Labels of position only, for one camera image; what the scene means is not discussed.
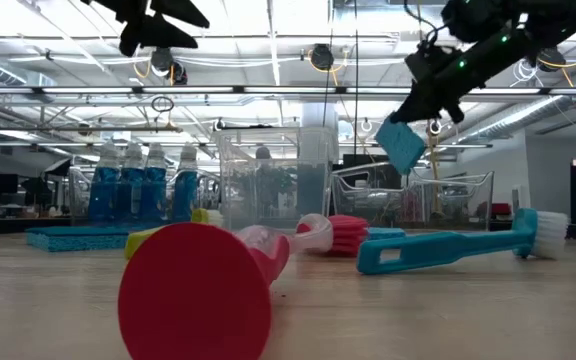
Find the red suction cup dish brush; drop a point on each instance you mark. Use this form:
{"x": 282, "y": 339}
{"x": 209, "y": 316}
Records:
{"x": 195, "y": 295}

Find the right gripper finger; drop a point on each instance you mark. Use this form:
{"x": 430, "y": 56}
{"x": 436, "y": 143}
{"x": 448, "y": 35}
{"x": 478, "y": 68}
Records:
{"x": 454, "y": 111}
{"x": 415, "y": 114}

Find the green dish brush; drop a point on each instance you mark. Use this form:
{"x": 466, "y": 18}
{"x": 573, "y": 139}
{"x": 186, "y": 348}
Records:
{"x": 135, "y": 242}

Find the blue dish soap bottle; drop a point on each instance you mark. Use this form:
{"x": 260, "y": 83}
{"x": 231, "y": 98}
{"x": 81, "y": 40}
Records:
{"x": 154, "y": 195}
{"x": 104, "y": 195}
{"x": 185, "y": 195}
{"x": 130, "y": 195}

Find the clear plastic storage box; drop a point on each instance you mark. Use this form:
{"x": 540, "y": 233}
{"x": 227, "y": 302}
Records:
{"x": 238, "y": 200}

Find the person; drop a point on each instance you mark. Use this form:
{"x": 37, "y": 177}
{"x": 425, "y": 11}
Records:
{"x": 264, "y": 152}

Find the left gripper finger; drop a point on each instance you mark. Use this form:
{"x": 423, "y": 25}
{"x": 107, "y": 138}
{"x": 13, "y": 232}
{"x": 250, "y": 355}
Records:
{"x": 178, "y": 7}
{"x": 153, "y": 35}

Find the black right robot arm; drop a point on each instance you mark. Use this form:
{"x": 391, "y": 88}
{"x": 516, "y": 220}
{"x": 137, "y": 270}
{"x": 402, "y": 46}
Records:
{"x": 558, "y": 20}

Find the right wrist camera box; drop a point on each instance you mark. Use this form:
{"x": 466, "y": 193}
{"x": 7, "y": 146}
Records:
{"x": 425, "y": 62}

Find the blue sponge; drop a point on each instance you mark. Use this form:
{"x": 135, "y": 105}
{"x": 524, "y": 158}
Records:
{"x": 75, "y": 240}
{"x": 400, "y": 145}
{"x": 385, "y": 233}

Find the blue dish brush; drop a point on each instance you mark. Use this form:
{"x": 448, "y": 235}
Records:
{"x": 443, "y": 247}

